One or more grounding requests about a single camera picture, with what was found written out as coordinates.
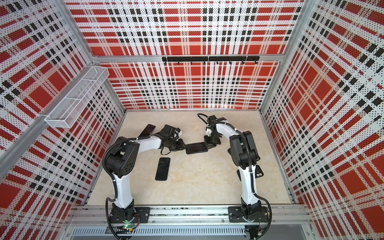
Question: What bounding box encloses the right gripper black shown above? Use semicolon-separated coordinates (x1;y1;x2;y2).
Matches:
204;132;221;149

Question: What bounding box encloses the black smartphone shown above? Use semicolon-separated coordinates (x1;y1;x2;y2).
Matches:
155;158;171;181
139;124;156;138
186;142;208;155

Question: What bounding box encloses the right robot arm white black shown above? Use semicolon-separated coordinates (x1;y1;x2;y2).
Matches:
198;114;261;210

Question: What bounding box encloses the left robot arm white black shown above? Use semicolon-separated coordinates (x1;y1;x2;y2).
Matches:
102;125;186;209

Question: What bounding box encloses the black phone case lower right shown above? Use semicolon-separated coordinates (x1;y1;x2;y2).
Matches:
237;165;264;181

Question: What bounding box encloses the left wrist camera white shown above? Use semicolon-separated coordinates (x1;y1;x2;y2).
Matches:
173;129;182;140

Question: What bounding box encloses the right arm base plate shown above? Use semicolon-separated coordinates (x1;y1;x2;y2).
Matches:
228;206;269;223

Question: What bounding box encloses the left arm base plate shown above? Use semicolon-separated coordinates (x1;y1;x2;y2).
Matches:
109;205;151;224

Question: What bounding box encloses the black hook rail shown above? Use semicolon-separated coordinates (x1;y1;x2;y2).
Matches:
162;56;260;64

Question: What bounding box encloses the white wire mesh shelf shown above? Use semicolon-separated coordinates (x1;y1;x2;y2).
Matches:
45;66;109;129

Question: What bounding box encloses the aluminium front rail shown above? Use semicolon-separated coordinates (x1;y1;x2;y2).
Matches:
62;204;316;238

